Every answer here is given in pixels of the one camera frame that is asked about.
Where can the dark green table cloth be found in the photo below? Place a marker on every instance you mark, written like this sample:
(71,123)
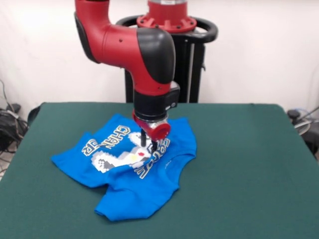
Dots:
(236,186)

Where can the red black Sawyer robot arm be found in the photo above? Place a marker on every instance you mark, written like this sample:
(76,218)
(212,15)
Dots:
(124,44)

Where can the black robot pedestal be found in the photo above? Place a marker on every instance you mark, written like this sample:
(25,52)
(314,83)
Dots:
(194,62)

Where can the blue printed T-shirt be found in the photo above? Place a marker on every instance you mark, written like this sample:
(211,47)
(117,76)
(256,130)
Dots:
(129,199)

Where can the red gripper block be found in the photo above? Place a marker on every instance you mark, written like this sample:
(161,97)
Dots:
(157,130)

